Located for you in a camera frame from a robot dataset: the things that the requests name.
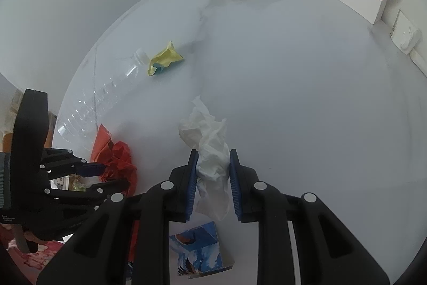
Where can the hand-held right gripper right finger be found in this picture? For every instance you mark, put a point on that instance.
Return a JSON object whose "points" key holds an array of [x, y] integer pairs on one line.
{"points": [[235, 186]]}

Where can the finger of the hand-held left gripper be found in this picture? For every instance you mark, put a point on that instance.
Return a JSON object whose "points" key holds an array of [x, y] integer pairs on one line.
{"points": [[91, 169], [106, 189]]}

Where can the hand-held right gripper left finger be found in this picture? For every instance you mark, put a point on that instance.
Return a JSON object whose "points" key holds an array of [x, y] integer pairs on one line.
{"points": [[190, 186]]}

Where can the red paper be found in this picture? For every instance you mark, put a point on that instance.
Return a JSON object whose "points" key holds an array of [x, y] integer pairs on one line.
{"points": [[120, 159]]}

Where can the white tissue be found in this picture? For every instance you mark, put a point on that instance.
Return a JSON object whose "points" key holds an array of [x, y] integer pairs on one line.
{"points": [[208, 144]]}

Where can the blue printed paper box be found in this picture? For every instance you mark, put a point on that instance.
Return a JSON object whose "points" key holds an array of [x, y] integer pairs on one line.
{"points": [[200, 248]]}

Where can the clear plastic bottle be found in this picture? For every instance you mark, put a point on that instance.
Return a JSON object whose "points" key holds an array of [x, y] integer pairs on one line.
{"points": [[100, 98]]}

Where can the yellow paper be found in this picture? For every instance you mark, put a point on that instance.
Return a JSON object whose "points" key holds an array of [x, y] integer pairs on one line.
{"points": [[165, 58]]}

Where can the red floral clothing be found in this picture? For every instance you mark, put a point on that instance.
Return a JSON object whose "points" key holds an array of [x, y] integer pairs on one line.
{"points": [[33, 260]]}

